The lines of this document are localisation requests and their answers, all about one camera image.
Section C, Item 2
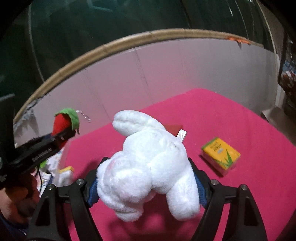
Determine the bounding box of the bamboo rail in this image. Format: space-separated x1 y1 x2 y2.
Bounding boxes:
13 28 264 124

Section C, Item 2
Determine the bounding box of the red chili plush toy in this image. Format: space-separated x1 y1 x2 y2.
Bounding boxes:
51 108 80 149

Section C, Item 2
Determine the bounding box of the white plush bunny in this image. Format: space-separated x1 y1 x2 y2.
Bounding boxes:
96 110 201 222

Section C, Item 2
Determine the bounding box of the white panel board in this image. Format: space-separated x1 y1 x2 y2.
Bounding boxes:
15 39 277 145

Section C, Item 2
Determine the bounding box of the person's left hand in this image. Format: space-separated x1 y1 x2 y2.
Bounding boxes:
1 173 39 224

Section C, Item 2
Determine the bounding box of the dark red box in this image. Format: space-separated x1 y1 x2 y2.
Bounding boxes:
164 124 187 142

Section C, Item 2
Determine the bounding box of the orange cloth scrap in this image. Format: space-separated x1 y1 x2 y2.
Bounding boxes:
227 37 251 45

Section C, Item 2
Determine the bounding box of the grey cloth on rail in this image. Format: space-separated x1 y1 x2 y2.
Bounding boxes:
13 100 40 138

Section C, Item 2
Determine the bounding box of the blue white medicine box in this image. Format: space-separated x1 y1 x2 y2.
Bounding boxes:
39 173 53 197

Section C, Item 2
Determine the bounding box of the yellow tissue pack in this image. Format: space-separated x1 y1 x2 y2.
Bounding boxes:
201 137 241 176

